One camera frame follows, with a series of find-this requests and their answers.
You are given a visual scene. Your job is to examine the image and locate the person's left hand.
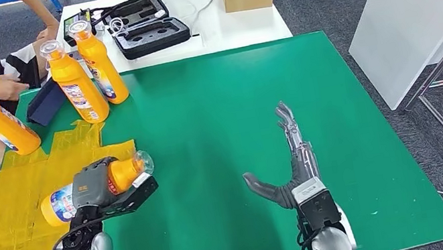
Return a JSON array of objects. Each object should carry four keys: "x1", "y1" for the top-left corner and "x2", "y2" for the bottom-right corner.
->
[{"x1": 34, "y1": 22, "x2": 63, "y2": 43}]

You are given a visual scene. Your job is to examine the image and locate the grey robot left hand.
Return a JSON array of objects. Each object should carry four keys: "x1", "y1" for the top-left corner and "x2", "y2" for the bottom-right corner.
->
[{"x1": 66, "y1": 155, "x2": 127, "y2": 213}]

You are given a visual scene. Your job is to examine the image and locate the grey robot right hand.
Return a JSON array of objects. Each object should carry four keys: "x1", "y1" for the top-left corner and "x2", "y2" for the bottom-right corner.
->
[{"x1": 231, "y1": 97, "x2": 326, "y2": 217}]

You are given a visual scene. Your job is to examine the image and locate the person's right hand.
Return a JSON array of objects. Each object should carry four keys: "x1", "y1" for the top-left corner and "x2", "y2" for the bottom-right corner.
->
[{"x1": 0, "y1": 70, "x2": 32, "y2": 104}]

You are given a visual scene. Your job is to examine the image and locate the black handheld controller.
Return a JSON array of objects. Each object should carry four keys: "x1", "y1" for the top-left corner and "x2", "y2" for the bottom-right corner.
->
[{"x1": 60, "y1": 7, "x2": 100, "y2": 48}]

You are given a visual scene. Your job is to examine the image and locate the blue tablet case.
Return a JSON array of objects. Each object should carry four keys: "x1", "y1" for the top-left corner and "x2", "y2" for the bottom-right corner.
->
[{"x1": 20, "y1": 76, "x2": 71, "y2": 130}]

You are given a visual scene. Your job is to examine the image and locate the green table mat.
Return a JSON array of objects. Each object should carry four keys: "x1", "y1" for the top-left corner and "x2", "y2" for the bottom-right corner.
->
[{"x1": 0, "y1": 12, "x2": 443, "y2": 250}]

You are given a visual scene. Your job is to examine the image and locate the black foam-lined case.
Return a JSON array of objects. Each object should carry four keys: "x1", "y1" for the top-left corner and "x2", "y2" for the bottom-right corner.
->
[{"x1": 99, "y1": 0, "x2": 194, "y2": 65}]

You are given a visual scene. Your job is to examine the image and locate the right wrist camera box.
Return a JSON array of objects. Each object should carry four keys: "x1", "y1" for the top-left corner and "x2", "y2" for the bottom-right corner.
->
[{"x1": 290, "y1": 174, "x2": 344, "y2": 236}]

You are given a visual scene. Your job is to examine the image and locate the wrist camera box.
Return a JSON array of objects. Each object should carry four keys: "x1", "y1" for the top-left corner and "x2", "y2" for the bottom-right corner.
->
[
  {"x1": 93, "y1": 170, "x2": 164, "y2": 221},
  {"x1": 290, "y1": 174, "x2": 344, "y2": 236}
]

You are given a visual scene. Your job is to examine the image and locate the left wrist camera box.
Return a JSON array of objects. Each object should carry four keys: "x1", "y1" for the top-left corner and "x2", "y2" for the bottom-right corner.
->
[{"x1": 93, "y1": 170, "x2": 164, "y2": 221}]

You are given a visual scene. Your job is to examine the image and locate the white coiled cable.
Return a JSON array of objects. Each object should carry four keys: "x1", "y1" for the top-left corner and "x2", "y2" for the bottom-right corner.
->
[{"x1": 107, "y1": 15, "x2": 129, "y2": 36}]

